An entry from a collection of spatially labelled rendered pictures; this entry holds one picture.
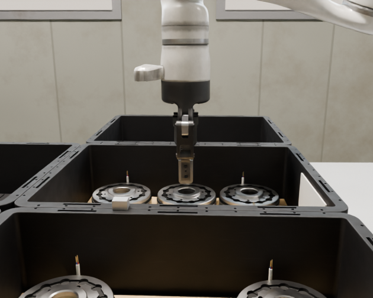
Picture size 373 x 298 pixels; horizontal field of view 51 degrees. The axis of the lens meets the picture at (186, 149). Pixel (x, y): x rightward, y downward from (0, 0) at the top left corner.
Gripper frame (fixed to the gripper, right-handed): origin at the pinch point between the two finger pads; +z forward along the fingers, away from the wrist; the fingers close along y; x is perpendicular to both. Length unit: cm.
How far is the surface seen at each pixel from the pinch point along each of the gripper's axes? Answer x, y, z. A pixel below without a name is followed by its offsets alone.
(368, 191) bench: -52, 46, 22
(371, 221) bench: -44, 27, 22
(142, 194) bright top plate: 7.7, 3.0, 5.9
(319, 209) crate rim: -15.7, -18.2, -0.8
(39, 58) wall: 88, 169, -13
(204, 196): -3.1, 1.9, 5.8
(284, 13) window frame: -52, 169, -36
